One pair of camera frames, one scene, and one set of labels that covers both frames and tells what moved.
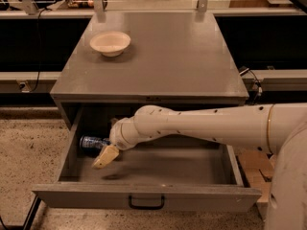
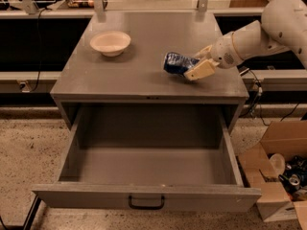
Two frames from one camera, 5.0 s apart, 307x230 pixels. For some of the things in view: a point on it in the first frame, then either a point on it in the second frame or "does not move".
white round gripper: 115,136 → 223,53
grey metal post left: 98,3 does not move
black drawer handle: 146,207 does not move
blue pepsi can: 92,144 → 177,63
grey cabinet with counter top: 174,57 does not move
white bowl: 110,43 does not move
